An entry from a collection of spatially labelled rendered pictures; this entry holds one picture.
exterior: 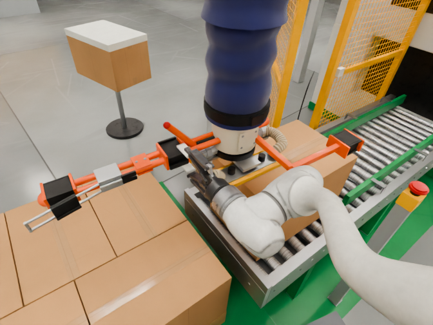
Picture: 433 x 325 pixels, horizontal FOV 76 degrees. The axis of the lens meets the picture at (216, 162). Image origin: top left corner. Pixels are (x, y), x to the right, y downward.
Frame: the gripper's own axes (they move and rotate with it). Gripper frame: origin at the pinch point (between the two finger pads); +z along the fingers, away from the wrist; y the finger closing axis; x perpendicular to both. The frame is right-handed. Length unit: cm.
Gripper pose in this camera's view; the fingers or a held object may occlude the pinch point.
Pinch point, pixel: (185, 157)
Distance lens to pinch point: 92.3
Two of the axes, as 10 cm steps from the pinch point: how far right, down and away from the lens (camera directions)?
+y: -0.4, 7.5, 6.6
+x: 8.1, -3.6, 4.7
